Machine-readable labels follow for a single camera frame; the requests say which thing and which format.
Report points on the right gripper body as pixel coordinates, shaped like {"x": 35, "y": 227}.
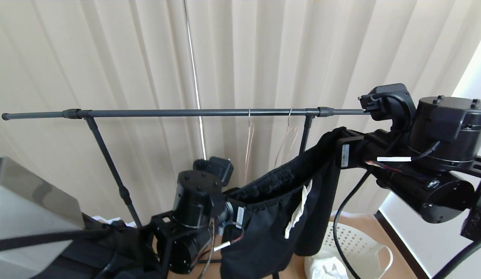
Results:
{"x": 364, "y": 149}

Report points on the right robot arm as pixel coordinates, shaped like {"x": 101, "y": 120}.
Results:
{"x": 446, "y": 131}

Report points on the white printed garment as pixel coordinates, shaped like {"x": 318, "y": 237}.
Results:
{"x": 326, "y": 269}

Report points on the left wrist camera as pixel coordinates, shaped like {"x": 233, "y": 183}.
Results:
{"x": 217, "y": 168}

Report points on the black clothes rack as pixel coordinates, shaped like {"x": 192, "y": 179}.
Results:
{"x": 166, "y": 113}

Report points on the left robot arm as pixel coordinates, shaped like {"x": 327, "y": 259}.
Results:
{"x": 194, "y": 197}

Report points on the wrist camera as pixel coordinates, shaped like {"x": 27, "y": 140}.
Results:
{"x": 217, "y": 168}
{"x": 391, "y": 100}

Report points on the white laundry basket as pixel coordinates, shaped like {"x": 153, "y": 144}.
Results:
{"x": 360, "y": 240}

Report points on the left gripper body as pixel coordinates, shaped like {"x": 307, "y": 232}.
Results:
{"x": 232, "y": 215}

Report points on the black shorts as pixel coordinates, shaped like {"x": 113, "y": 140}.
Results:
{"x": 260, "y": 232}

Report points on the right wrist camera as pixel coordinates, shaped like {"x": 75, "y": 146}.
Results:
{"x": 391, "y": 100}

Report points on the pink clothes hanger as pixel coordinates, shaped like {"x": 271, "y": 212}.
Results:
{"x": 289, "y": 131}
{"x": 248, "y": 147}

